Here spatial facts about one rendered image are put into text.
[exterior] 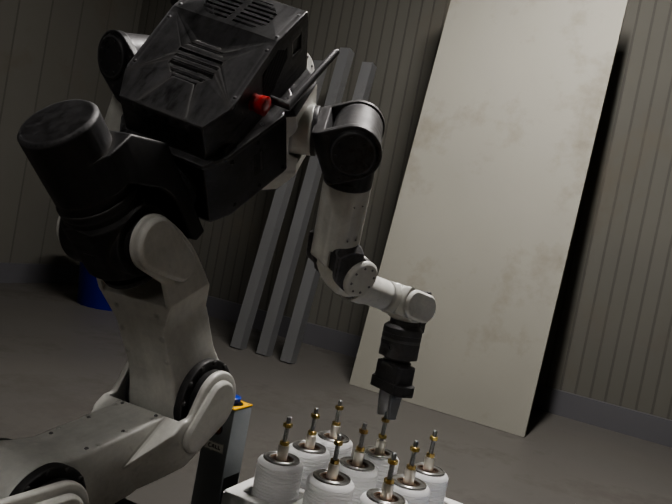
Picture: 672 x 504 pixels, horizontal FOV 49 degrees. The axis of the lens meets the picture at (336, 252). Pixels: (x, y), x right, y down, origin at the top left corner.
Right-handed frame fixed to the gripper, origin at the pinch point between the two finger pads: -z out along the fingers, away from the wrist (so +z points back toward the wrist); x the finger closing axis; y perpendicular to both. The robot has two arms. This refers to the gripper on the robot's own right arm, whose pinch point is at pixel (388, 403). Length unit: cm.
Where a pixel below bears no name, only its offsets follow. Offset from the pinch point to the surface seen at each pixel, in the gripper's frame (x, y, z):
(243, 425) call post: -12.9, -28.5, -9.6
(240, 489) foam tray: -0.7, -33.1, -18.7
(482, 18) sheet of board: -146, 131, 147
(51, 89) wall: -347, -19, 84
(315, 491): 13.5, -24.7, -13.5
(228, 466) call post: -11.4, -31.1, -18.2
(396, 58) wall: -210, 131, 133
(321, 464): 0.4, -15.3, -13.5
